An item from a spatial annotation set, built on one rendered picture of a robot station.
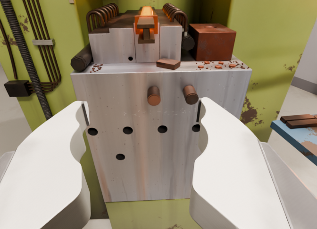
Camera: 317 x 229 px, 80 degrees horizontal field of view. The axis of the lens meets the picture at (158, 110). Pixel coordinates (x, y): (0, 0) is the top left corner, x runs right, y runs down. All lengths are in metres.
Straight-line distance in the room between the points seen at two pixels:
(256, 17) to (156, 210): 0.68
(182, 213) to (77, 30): 0.68
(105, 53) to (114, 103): 0.11
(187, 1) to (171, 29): 0.50
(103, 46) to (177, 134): 0.27
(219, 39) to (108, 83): 0.26
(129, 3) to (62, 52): 0.40
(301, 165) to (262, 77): 1.10
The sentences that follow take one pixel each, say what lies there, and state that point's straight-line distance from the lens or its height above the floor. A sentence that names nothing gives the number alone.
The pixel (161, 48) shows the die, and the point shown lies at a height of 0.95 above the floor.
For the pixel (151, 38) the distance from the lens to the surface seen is 0.34.
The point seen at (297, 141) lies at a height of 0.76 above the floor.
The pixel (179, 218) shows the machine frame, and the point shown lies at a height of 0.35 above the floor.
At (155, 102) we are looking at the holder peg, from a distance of 0.38.
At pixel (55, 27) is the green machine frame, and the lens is 0.63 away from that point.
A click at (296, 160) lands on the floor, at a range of 1.75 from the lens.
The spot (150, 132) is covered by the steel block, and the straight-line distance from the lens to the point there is 0.48.
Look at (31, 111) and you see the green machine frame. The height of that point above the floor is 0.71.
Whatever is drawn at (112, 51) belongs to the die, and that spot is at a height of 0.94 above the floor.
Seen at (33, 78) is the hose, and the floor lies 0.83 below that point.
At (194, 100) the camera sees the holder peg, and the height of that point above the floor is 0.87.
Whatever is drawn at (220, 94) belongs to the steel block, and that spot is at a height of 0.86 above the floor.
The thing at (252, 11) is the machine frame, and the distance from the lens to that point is 0.64.
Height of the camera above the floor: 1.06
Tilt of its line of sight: 32 degrees down
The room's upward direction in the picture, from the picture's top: straight up
